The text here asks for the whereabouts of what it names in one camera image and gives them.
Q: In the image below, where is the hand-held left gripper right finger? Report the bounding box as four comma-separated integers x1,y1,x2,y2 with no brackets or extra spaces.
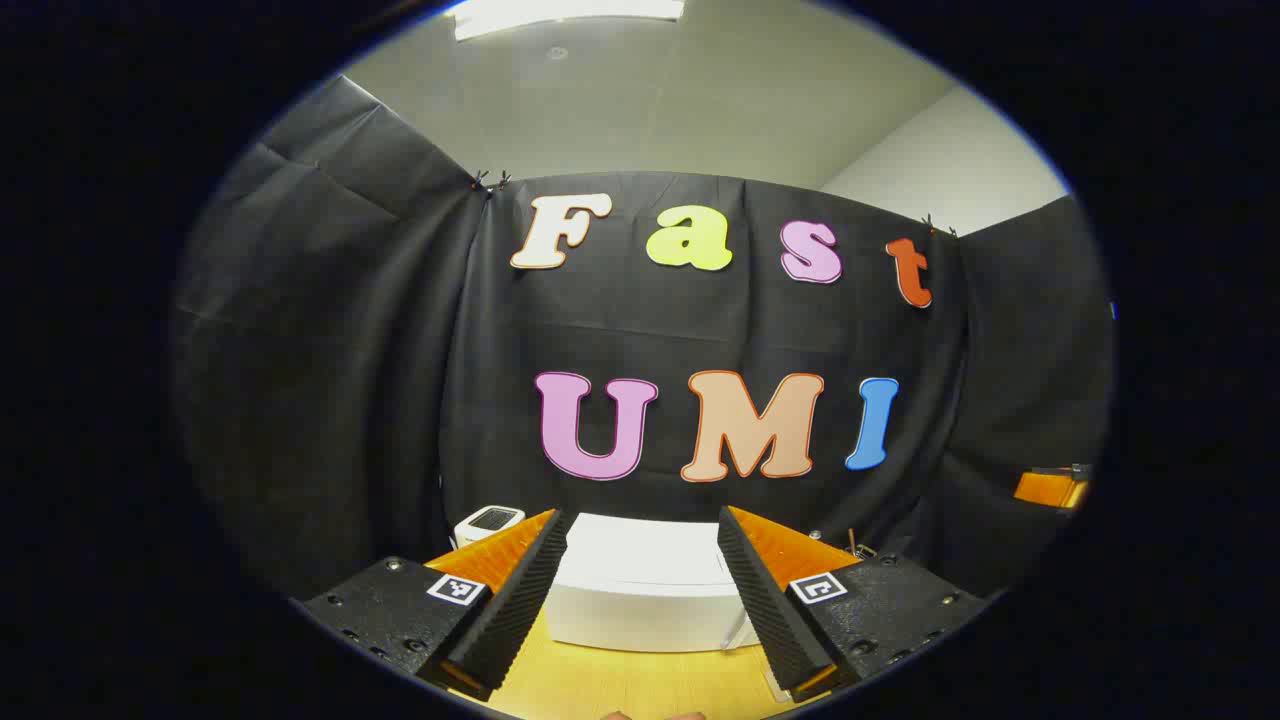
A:
717,505,991,703

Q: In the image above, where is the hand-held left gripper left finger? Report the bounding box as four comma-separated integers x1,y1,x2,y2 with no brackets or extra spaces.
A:
300,508,571,703

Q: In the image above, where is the white microwave oven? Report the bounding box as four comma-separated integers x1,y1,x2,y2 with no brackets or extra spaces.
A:
545,513,761,654

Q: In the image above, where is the white device with dark screen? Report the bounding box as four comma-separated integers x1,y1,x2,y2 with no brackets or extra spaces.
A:
454,505,527,550

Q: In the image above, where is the ceiling light panel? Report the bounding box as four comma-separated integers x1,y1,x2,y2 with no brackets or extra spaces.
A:
452,0,687,41

